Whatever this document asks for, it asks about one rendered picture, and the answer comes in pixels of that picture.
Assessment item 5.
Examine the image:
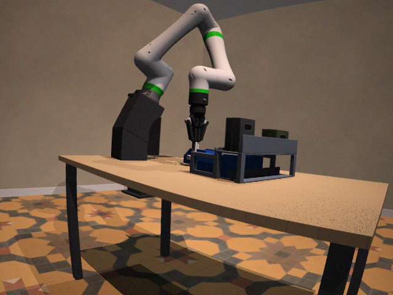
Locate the blue bin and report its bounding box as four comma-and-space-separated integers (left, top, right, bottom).
245, 155, 263, 169
184, 148, 214, 164
196, 154, 238, 178

